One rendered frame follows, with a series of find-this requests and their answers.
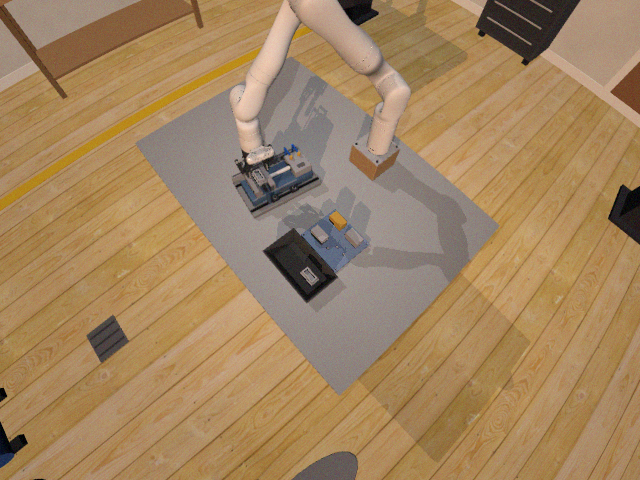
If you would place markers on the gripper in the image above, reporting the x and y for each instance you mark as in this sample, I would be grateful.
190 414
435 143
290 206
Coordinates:
247 167

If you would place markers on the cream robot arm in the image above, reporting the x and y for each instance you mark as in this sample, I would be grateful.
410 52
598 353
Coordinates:
328 19

